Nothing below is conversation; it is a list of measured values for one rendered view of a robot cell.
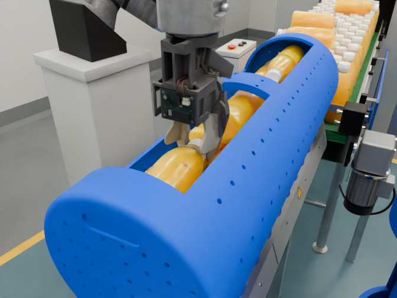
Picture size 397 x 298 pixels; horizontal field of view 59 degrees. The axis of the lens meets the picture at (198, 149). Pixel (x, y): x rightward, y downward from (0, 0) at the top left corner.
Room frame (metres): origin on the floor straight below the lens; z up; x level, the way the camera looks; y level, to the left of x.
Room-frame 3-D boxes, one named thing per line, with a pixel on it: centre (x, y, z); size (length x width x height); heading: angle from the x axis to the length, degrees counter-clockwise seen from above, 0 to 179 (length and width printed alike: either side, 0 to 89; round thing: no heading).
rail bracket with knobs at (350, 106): (1.06, -0.52, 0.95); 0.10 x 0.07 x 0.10; 63
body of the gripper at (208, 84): (0.47, 0.01, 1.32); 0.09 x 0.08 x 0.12; 153
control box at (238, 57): (1.42, -0.15, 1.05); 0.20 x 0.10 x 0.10; 153
